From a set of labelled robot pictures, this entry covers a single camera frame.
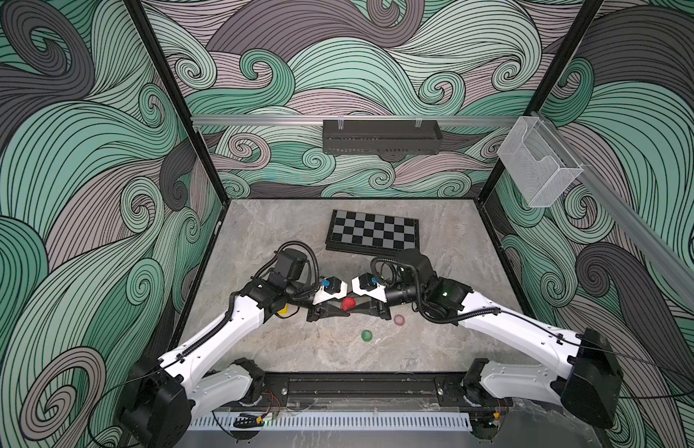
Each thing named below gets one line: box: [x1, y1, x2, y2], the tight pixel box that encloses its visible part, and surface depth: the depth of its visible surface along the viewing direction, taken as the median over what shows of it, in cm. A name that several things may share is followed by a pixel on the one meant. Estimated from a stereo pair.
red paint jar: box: [341, 296, 357, 312], surface depth 68 cm
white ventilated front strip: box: [185, 411, 472, 433], surface depth 71 cm
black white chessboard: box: [325, 209, 421, 255], surface depth 106 cm
